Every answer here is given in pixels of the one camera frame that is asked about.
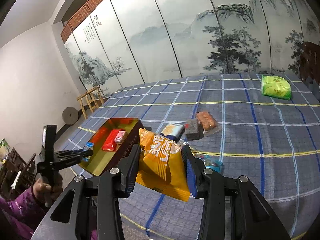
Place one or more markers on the teal blue candy packet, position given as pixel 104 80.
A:
pixel 88 146

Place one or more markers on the landscape painted screen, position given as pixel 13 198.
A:
pixel 162 42

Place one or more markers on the pink patterned snack packet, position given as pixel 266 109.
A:
pixel 121 137

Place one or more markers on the light wooden chair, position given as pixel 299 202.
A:
pixel 82 105

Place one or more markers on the dark carved wooden furniture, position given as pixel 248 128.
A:
pixel 311 60

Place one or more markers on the red and gold tin box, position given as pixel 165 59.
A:
pixel 96 163

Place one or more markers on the pile of packets and papers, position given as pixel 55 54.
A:
pixel 3 145

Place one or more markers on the clear blue label candy packet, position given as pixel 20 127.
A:
pixel 212 163

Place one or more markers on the dark grey cake packet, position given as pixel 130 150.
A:
pixel 193 130

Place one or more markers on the person's left hand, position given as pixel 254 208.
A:
pixel 41 188

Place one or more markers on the green snack packet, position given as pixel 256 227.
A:
pixel 275 87

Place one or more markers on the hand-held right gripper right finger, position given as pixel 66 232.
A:
pixel 190 177

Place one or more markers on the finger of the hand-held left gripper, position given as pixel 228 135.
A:
pixel 72 159
pixel 70 152

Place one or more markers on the red snack packet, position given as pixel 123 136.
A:
pixel 111 141

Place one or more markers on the clear packet of orange snack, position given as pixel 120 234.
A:
pixel 206 121

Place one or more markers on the blue and white cracker packet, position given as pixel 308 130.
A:
pixel 172 130

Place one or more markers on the person's left forearm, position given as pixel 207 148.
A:
pixel 17 212

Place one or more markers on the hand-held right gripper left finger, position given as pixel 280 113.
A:
pixel 130 177

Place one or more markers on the round grey millstone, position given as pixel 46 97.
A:
pixel 70 115

